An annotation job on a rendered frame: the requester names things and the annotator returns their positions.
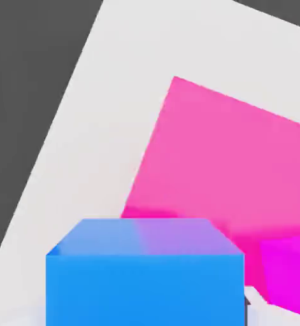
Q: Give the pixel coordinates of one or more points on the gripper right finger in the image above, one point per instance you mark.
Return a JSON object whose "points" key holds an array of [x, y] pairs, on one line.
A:
{"points": [[256, 312]]}

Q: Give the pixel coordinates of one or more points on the small blue cube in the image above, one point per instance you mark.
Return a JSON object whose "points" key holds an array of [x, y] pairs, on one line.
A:
{"points": [[144, 287]]}

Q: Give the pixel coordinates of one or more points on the small magenta cube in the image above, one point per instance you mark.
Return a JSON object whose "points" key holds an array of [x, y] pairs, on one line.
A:
{"points": [[284, 275]]}

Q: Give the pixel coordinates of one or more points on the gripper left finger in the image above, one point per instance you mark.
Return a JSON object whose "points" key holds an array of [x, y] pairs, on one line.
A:
{"points": [[33, 318]]}

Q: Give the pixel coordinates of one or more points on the large pink box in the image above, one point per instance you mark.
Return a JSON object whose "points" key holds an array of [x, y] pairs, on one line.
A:
{"points": [[223, 163]]}

